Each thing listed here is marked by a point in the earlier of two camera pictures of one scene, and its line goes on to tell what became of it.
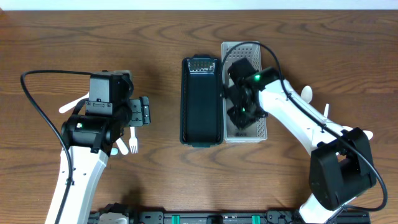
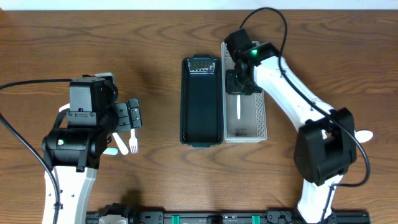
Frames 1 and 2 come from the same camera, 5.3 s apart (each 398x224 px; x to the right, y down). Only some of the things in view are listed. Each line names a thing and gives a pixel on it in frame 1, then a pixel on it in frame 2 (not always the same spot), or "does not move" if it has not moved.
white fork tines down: (133, 141) does not move
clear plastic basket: (255, 131) does not move
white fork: (114, 151) does not move
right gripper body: (237, 101) -> (240, 88)
